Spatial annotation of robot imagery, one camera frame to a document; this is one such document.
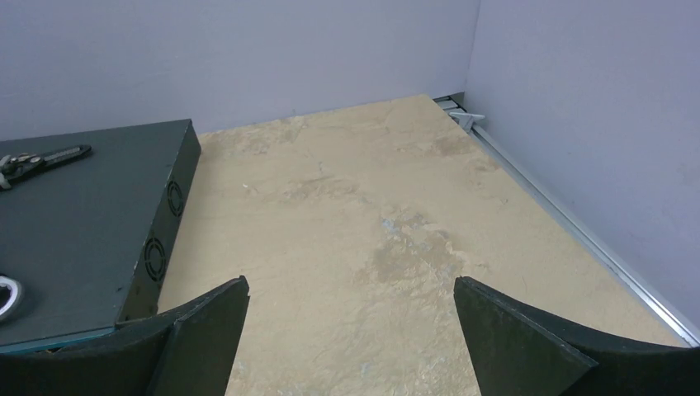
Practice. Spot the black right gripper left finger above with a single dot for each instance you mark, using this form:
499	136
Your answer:
187	350

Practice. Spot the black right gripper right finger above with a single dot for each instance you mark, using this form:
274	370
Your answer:
517	349

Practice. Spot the dark grey network switch box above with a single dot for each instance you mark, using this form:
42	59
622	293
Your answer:
90	242

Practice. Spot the aluminium side rail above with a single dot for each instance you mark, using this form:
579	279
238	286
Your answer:
474	125

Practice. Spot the silver adjustable wrench red handle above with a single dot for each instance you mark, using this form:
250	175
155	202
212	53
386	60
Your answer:
12	292

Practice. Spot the black handled pliers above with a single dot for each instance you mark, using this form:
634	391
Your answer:
23	166

